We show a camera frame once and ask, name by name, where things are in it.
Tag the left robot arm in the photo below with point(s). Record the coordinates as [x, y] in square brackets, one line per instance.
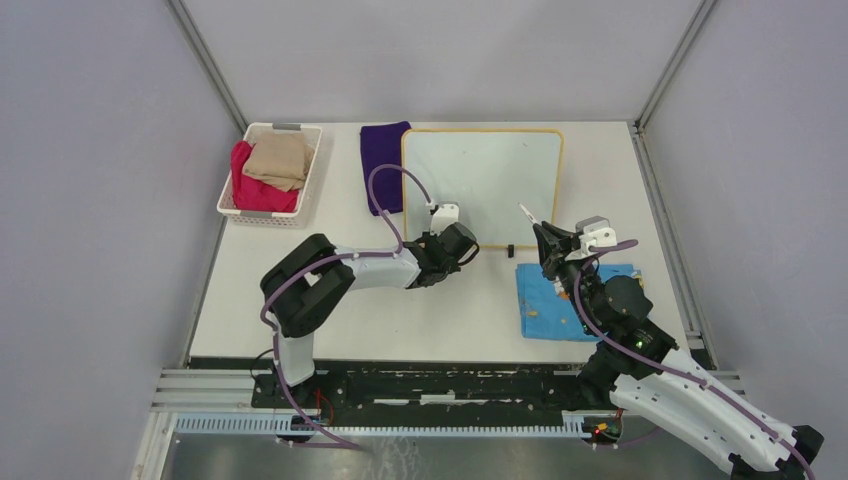
[303, 289]

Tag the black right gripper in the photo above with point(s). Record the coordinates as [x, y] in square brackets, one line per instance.
[554, 245]

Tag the beige cloth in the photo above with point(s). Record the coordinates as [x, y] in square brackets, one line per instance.
[280, 160]

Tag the aluminium rail frame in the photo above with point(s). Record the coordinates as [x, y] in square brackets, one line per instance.
[472, 318]

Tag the white cable duct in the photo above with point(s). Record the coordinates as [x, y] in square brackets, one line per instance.
[290, 425]

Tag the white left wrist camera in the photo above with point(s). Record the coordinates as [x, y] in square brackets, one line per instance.
[442, 216]

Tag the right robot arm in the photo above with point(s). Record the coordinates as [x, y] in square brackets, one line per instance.
[640, 368]

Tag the blue patterned cloth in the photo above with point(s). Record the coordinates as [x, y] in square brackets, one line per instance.
[543, 314]

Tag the pink cloth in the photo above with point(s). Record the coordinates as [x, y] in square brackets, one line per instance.
[251, 194]

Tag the white orange marker pen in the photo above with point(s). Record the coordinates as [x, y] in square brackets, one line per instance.
[532, 219]

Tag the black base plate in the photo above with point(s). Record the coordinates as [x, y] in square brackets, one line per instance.
[347, 393]

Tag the yellow framed whiteboard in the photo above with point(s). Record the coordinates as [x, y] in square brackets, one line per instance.
[487, 172]

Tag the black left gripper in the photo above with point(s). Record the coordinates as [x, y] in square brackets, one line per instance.
[427, 237]

